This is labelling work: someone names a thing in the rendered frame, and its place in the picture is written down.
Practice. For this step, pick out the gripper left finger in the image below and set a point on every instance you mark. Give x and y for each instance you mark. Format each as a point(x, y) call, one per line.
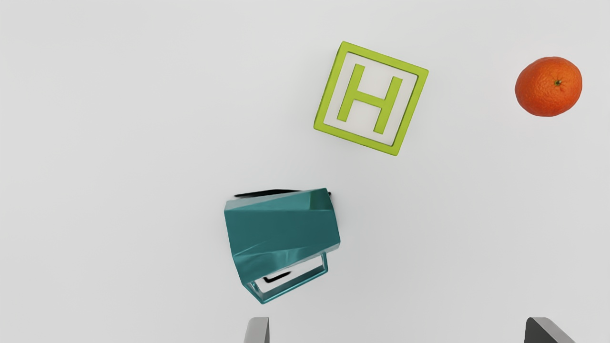
point(257, 331)

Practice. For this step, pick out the green letter block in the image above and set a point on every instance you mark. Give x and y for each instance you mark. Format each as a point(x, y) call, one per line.
point(371, 98)

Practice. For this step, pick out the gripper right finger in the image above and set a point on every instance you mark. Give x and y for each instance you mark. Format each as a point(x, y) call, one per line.
point(543, 333)

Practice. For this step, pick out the orange mandarin fruit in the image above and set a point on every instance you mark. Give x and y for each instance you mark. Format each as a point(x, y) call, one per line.
point(548, 86)

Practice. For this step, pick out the teal faceted mug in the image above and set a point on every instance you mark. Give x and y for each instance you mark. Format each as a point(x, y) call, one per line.
point(281, 233)

